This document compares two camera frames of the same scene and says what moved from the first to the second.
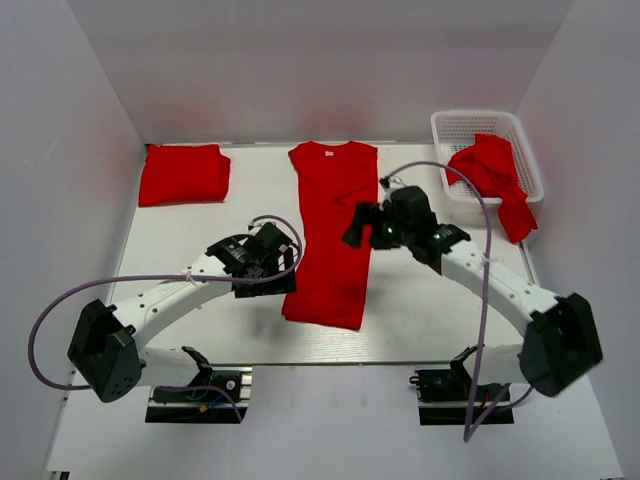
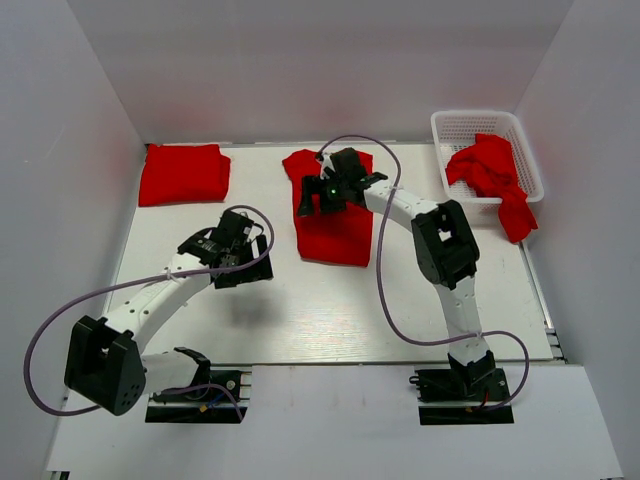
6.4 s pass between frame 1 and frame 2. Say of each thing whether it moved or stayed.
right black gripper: moved
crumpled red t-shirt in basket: stayed
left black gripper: moved
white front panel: stayed
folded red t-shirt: stayed
